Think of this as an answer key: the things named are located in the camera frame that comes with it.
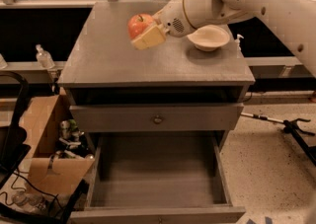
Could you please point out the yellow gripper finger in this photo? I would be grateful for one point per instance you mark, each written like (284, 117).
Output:
(149, 36)

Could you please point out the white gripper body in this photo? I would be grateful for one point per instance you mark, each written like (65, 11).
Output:
(172, 19)

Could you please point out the red apple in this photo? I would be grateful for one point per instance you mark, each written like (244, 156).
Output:
(138, 24)

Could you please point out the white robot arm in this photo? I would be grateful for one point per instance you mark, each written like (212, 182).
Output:
(293, 22)

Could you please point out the grey wooden drawer cabinet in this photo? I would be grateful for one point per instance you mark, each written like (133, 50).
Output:
(104, 69)

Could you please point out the closed grey upper drawer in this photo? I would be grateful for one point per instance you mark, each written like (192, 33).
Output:
(131, 118)

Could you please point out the open grey middle drawer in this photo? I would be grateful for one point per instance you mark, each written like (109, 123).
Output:
(158, 178)

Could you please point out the white paper bowl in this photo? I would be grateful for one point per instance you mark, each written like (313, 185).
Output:
(209, 38)

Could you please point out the small white pump bottle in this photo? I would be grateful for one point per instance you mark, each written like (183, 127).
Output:
(238, 41)

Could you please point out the clear sanitizer bottle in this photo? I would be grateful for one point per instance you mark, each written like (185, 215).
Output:
(44, 58)

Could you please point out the brown cardboard box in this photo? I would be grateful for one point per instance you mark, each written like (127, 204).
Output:
(48, 172)

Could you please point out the black floor stand tool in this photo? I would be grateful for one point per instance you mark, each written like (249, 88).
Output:
(291, 127)

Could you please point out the black chair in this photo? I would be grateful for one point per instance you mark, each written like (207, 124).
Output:
(12, 137)

